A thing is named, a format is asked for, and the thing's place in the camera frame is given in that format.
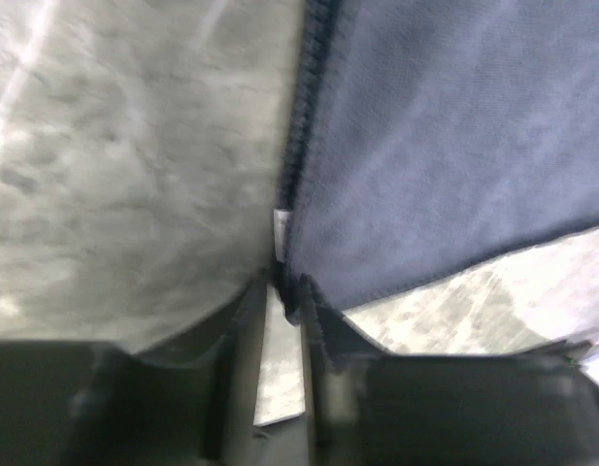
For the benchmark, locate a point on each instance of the grey towel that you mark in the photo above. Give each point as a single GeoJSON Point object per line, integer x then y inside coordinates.
{"type": "Point", "coordinates": [427, 137]}

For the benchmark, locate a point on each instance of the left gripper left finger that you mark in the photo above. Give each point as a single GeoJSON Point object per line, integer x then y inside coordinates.
{"type": "Point", "coordinates": [206, 379]}

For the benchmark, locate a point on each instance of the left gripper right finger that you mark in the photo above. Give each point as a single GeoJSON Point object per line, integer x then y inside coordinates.
{"type": "Point", "coordinates": [347, 378]}

